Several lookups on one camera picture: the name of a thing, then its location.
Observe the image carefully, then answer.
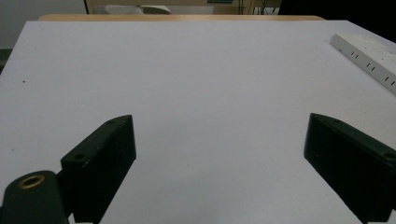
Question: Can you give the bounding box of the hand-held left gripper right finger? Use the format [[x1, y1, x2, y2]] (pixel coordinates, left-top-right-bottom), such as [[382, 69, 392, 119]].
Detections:
[[304, 112, 396, 224]]

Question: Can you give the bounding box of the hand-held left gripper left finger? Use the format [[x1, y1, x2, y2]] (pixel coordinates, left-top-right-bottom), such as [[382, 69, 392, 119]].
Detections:
[[60, 114, 137, 224]]

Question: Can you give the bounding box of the white power strip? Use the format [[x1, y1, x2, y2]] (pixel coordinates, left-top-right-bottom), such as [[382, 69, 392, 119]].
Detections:
[[330, 33, 396, 96]]

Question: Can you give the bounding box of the grey chair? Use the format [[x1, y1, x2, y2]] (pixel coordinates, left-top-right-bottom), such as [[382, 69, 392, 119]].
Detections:
[[105, 5, 172, 16]]

